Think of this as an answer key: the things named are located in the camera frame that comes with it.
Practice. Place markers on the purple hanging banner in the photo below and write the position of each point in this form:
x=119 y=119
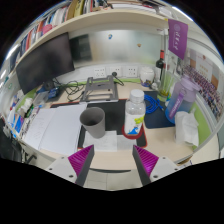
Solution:
x=178 y=38

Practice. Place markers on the dark blue mouse pad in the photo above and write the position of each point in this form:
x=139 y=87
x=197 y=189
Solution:
x=156 y=120

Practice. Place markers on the white shelf unit with books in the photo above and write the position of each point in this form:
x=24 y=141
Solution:
x=100 y=20

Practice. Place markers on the flat round red coaster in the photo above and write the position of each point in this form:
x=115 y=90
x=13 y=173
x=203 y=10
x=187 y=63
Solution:
x=133 y=136

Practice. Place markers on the pile of white tissues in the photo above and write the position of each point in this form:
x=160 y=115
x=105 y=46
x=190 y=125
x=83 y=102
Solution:
x=26 y=106

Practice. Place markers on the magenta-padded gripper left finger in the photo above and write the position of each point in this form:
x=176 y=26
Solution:
x=63 y=168

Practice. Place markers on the clear plastic bottle white cap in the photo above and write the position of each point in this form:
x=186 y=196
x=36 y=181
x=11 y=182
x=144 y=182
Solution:
x=134 y=115

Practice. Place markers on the group photo poster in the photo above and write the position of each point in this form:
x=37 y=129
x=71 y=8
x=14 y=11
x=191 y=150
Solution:
x=206 y=86

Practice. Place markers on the grey mug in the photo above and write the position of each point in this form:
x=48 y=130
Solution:
x=95 y=125

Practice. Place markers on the white ceramic jar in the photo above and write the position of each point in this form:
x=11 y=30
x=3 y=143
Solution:
x=147 y=75

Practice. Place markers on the clear plastic box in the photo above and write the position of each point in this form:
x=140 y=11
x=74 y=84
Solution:
x=40 y=99

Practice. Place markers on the translucent purple water jug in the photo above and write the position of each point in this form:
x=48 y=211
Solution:
x=181 y=98

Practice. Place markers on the blue and white tissue box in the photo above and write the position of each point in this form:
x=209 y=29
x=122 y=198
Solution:
x=16 y=121

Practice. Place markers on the grey metal laptop stand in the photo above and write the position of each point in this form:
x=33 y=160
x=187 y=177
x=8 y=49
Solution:
x=100 y=88

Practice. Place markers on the small white paper napkin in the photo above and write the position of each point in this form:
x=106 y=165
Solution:
x=126 y=144

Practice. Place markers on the small blue device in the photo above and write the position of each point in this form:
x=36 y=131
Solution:
x=54 y=93

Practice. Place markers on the white wall socket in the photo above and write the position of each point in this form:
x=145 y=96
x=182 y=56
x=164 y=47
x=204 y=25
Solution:
x=116 y=69
x=131 y=71
x=99 y=72

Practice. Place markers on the large white paper napkin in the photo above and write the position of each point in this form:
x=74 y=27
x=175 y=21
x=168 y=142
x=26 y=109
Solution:
x=103 y=143

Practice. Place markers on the dark wine bottle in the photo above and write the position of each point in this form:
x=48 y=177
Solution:
x=160 y=65

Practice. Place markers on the black desk mat red edge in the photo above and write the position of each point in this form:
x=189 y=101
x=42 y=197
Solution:
x=115 y=115

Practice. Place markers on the white paper with writing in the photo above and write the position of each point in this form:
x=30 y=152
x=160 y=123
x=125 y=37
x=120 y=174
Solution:
x=36 y=130

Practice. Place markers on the black computer monitor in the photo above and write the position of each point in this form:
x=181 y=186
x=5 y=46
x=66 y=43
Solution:
x=45 y=65

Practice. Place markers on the crumpled white tissue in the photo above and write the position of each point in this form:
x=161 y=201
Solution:
x=186 y=128

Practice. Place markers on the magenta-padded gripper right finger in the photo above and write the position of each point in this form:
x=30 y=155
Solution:
x=161 y=168

